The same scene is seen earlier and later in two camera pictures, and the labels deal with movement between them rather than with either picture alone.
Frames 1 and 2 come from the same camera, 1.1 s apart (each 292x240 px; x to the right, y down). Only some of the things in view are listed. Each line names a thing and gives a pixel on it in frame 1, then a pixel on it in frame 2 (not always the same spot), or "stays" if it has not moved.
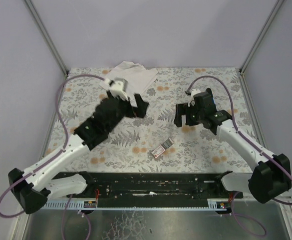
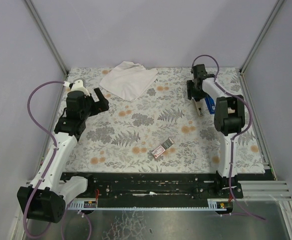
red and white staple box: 162,147 stays
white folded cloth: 138,77 stays
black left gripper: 129,107 -> 96,103
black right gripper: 185,115 -> 192,88
